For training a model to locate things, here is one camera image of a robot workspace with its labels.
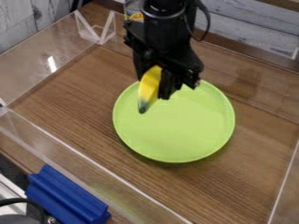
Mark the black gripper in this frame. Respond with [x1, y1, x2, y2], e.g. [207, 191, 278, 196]
[123, 11, 204, 100]

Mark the yellow toy banana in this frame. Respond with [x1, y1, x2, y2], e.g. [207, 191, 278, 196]
[137, 66, 163, 114]

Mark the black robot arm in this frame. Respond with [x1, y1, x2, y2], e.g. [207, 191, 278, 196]
[123, 0, 208, 100]

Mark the green round plate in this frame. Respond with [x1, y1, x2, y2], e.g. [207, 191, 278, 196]
[112, 80, 236, 164]

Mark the yellow labelled tin can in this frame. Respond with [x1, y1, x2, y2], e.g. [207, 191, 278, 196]
[124, 0, 144, 31]

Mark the blue plastic clamp block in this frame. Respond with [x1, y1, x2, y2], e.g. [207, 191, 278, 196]
[25, 165, 111, 224]

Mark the clear acrylic triangle bracket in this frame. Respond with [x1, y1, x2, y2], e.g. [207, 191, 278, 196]
[73, 10, 117, 46]

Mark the clear acrylic enclosure wall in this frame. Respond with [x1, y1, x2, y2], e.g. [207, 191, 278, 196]
[0, 11, 192, 224]

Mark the black cable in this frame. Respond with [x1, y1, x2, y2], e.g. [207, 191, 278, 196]
[0, 197, 51, 224]

